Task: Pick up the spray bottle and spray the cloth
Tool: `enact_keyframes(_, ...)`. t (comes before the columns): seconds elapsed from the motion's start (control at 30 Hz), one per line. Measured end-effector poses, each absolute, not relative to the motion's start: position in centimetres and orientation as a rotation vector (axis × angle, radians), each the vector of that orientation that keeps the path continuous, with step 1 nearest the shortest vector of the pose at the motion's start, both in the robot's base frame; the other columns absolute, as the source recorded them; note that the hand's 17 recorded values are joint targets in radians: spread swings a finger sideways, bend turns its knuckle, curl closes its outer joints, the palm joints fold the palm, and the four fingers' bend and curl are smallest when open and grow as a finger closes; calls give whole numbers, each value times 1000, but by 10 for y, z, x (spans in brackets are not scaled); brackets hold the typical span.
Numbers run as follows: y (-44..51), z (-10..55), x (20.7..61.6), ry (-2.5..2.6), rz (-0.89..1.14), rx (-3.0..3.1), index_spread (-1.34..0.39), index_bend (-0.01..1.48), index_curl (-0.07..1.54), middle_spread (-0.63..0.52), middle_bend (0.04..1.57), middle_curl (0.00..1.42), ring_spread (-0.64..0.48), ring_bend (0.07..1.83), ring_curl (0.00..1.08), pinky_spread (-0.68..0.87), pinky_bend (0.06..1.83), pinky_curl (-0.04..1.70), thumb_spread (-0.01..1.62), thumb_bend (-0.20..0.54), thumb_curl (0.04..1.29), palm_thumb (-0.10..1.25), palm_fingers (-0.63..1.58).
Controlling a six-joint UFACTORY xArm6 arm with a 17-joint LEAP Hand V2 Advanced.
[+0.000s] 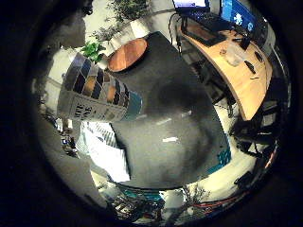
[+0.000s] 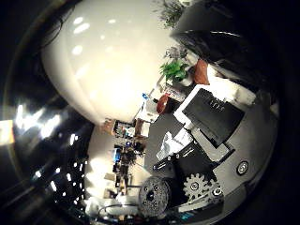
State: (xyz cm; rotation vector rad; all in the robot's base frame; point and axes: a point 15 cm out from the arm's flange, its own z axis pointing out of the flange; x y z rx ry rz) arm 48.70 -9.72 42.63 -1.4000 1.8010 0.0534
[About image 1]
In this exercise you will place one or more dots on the patterned label spray bottle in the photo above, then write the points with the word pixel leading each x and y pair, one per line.
pixel 94 91

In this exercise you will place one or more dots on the white striped cloth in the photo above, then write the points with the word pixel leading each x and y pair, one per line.
pixel 105 151

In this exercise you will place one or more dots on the small green potted plant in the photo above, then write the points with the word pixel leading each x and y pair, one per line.
pixel 93 51

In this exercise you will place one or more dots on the round wooden board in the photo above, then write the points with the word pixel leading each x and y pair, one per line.
pixel 128 54

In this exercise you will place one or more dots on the teal electronics board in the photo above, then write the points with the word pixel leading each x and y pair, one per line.
pixel 224 157

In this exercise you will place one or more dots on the leafy plant in white pot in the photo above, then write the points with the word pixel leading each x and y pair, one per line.
pixel 131 12

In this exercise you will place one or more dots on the black office chair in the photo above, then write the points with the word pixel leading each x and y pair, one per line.
pixel 255 129

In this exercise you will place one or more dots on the black keyboard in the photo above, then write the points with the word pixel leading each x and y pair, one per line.
pixel 205 35

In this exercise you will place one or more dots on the clear plastic cup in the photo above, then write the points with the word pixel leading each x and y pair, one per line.
pixel 233 57

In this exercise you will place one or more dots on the wooden desk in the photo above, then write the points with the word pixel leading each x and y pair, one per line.
pixel 243 72

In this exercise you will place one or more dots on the laptop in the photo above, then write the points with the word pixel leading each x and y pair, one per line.
pixel 192 5

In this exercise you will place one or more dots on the computer monitor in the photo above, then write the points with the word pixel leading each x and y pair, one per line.
pixel 239 15

